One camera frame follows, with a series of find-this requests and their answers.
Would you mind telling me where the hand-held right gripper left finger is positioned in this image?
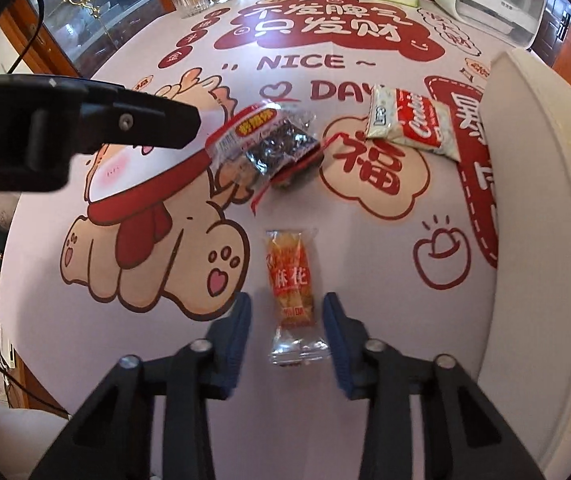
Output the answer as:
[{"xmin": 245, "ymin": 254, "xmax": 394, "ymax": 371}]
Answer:
[{"xmin": 30, "ymin": 291, "xmax": 254, "ymax": 480}]

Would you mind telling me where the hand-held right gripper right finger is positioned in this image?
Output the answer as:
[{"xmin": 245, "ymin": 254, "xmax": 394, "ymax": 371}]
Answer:
[{"xmin": 321, "ymin": 291, "xmax": 549, "ymax": 480}]

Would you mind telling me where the white red cookie packet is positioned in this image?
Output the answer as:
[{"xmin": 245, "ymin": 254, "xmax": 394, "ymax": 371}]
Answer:
[{"xmin": 365, "ymin": 82, "xmax": 461, "ymax": 163}]

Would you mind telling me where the orange twist snack packet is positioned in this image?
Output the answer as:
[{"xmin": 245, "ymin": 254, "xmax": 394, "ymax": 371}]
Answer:
[{"xmin": 264, "ymin": 228, "xmax": 329, "ymax": 367}]

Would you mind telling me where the dark plum packet red label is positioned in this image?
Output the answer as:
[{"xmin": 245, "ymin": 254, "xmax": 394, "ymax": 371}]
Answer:
[{"xmin": 204, "ymin": 101, "xmax": 326, "ymax": 216}]

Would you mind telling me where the white plastic bin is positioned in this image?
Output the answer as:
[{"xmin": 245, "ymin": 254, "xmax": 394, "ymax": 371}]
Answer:
[{"xmin": 475, "ymin": 49, "xmax": 571, "ymax": 471}]

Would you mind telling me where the wooden glass door cabinet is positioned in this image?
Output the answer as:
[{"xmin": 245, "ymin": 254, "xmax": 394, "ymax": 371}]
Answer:
[{"xmin": 0, "ymin": 0, "xmax": 206, "ymax": 78}]

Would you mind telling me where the white countertop appliance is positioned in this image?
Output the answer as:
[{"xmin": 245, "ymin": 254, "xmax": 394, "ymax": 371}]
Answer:
[{"xmin": 423, "ymin": 0, "xmax": 551, "ymax": 51}]

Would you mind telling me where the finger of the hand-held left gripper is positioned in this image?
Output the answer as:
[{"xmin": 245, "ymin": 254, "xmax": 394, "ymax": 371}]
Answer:
[{"xmin": 68, "ymin": 82, "xmax": 202, "ymax": 158}]

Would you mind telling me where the black cable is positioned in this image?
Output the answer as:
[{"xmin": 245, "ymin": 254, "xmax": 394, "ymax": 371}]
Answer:
[
  {"xmin": 0, "ymin": 335, "xmax": 71, "ymax": 418},
  {"xmin": 8, "ymin": 0, "xmax": 46, "ymax": 76}
]

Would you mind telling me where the printed pink tablecloth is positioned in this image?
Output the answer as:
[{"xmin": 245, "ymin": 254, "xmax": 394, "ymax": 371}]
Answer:
[{"xmin": 0, "ymin": 0, "xmax": 556, "ymax": 466}]

